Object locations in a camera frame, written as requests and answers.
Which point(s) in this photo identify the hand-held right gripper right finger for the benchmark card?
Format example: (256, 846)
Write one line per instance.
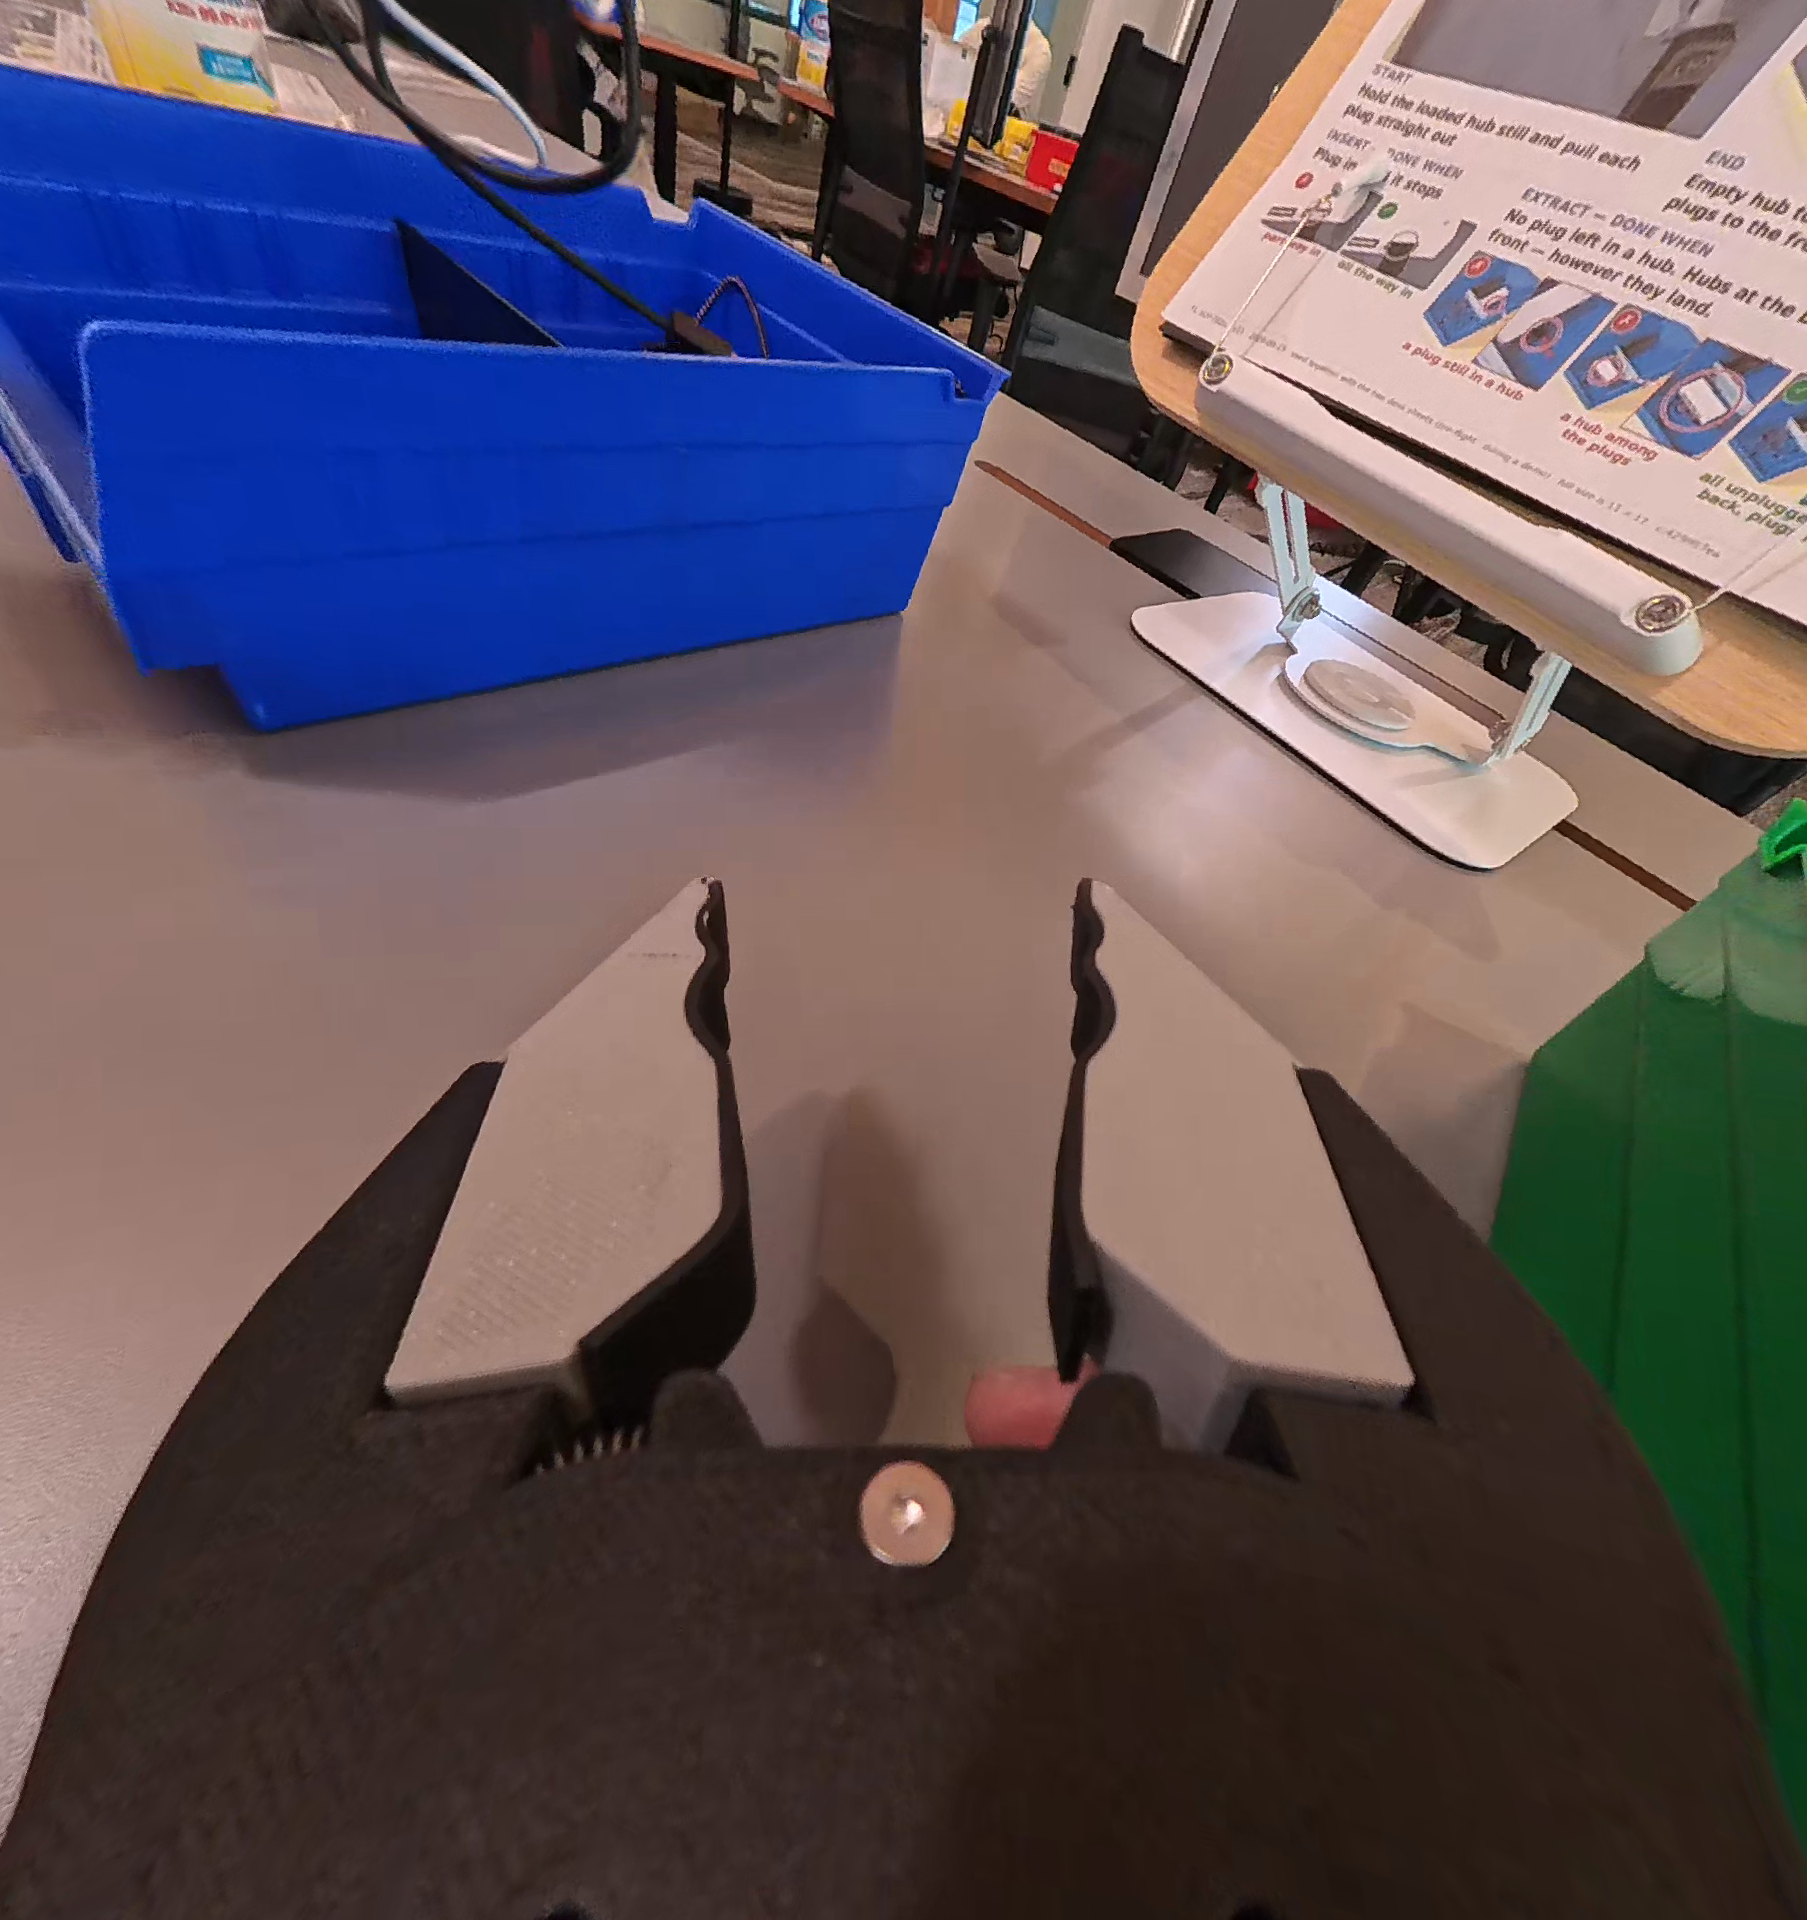
(1218, 1200)

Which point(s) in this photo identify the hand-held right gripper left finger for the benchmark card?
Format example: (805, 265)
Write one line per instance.
(588, 1172)

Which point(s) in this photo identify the green plastic bin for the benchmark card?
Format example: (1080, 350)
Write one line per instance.
(1698, 1275)

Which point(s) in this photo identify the blue plastic bin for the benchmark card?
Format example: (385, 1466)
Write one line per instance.
(470, 510)

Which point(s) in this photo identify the person's right hand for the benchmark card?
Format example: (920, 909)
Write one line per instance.
(1022, 1403)

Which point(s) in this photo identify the black bin divider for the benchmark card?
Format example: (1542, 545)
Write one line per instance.
(470, 292)

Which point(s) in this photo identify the black office chair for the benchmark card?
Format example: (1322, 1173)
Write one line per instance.
(1098, 255)
(881, 137)

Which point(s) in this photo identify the printed instruction sheet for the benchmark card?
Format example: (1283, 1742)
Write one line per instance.
(1594, 270)

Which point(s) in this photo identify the red box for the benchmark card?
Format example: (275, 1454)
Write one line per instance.
(1054, 158)

